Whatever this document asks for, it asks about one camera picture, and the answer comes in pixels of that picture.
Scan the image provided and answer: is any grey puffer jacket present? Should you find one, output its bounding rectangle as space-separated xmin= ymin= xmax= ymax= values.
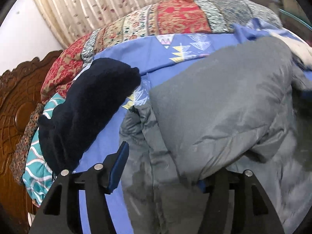
xmin=120 ymin=36 xmax=311 ymax=233

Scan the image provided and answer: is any teal white wavy pillow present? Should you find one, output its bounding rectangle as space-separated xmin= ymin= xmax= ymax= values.
xmin=22 ymin=92 xmax=67 ymax=207

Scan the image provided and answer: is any brown floral cloth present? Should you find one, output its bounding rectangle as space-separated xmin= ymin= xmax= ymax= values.
xmin=10 ymin=103 xmax=44 ymax=185

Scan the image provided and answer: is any carved wooden headboard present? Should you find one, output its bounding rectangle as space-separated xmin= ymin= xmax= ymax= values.
xmin=0 ymin=51 xmax=61 ymax=233

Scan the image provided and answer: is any navy knit garment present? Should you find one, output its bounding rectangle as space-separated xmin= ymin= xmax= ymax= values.
xmin=38 ymin=58 xmax=141 ymax=175

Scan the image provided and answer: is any white black fleece garment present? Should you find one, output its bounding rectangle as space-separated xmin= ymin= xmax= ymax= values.
xmin=268 ymin=28 xmax=311 ymax=70

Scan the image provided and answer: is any red patchwork quilt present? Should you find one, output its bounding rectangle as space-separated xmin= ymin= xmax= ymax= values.
xmin=40 ymin=0 xmax=283 ymax=104

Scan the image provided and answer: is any glass side table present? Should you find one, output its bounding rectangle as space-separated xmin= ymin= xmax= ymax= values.
xmin=251 ymin=0 xmax=311 ymax=47

